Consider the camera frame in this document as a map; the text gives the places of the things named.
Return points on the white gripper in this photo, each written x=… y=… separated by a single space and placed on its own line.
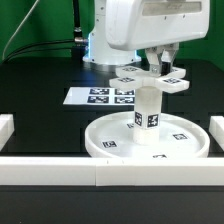
x=139 y=24

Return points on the white cross-shaped table base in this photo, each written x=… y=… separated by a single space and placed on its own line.
x=132 y=78

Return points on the white round table top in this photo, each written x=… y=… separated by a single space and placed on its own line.
x=169 y=137

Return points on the white fiducial marker sheet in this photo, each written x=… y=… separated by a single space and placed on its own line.
x=98 y=96

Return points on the white right fence block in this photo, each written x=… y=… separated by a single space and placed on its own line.
x=216 y=129

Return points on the white fence block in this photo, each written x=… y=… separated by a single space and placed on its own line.
x=6 y=128
x=216 y=129

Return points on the white left fence block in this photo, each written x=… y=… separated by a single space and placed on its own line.
x=6 y=128

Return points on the white front fence bar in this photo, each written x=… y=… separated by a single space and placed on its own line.
x=86 y=171

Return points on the black vertical cable connector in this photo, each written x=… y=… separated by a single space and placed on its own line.
x=77 y=30

